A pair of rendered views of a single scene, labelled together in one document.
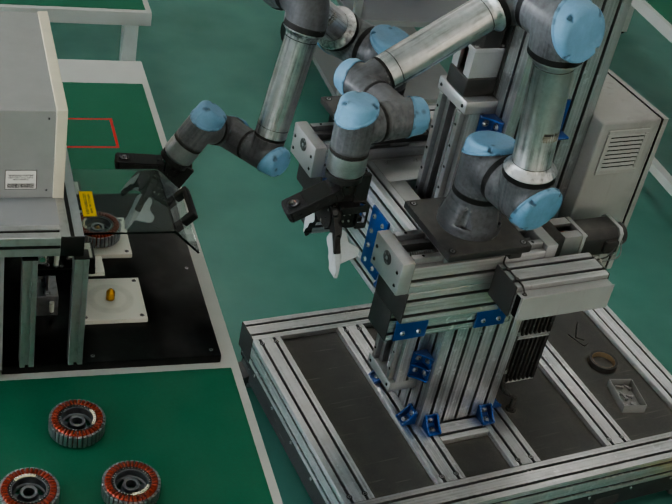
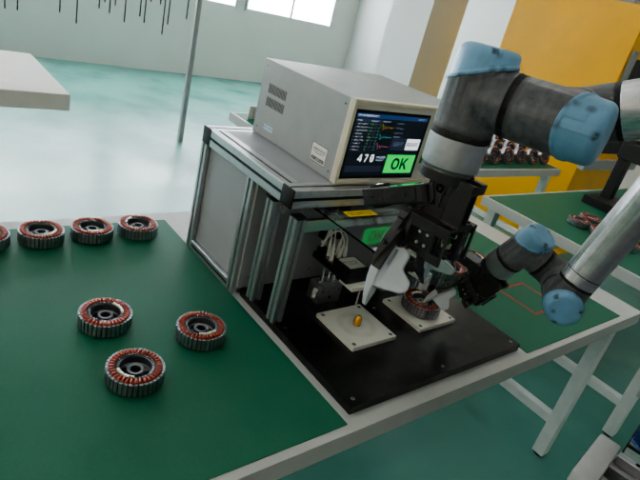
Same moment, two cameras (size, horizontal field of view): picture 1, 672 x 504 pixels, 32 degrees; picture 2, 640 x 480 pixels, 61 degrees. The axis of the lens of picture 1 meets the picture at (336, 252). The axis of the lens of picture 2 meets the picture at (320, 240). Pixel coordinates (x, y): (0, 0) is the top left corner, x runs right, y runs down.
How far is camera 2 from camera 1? 1.92 m
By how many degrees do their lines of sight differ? 61
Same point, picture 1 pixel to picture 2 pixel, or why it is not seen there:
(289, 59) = (628, 195)
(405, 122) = (543, 106)
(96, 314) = (331, 319)
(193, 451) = (210, 414)
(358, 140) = (452, 97)
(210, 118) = (528, 233)
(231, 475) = (189, 450)
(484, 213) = not seen: outside the picture
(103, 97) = not seen: hidden behind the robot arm
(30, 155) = (328, 133)
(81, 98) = not seen: hidden behind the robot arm
